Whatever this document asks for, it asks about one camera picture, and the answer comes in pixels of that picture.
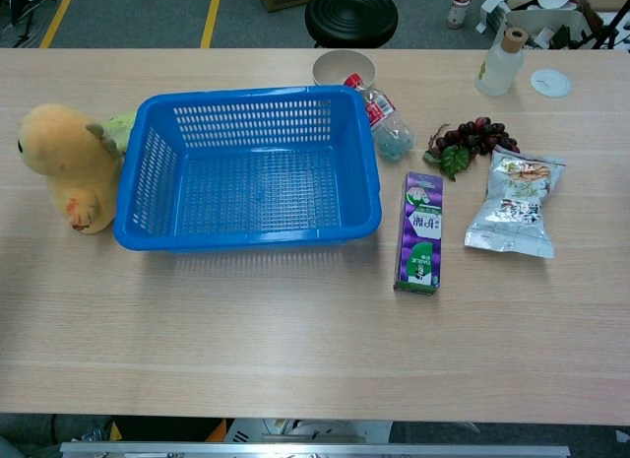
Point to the black tripod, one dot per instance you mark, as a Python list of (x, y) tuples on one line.
[(610, 32)]

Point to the purple milk carton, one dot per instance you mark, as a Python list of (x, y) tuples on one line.
[(421, 231)]

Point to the white snack bag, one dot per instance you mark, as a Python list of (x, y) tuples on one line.
[(517, 207)]

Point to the white bottle red cap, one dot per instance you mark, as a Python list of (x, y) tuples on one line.
[(459, 7)]

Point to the aluminium rail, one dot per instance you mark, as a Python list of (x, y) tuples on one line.
[(315, 450)]

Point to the green lettuce leaf toy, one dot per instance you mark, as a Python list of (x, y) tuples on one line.
[(124, 125)]

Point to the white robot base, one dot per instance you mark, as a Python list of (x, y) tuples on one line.
[(305, 431)]

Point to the black round stool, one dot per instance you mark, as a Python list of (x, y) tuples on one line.
[(352, 15)]

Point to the purple artificial grape bunch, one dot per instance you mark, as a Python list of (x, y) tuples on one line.
[(472, 135)]

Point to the beige bowl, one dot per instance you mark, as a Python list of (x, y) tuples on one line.
[(334, 66)]

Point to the frosted bottle wooden cap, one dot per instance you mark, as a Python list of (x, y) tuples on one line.
[(499, 69)]

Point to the yellow plush duck toy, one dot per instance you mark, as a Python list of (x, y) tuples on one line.
[(64, 162)]

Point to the clear water bottle red cap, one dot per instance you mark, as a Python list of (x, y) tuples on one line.
[(389, 128)]

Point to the blue plastic perforated basket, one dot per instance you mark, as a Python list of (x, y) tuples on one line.
[(344, 202)]

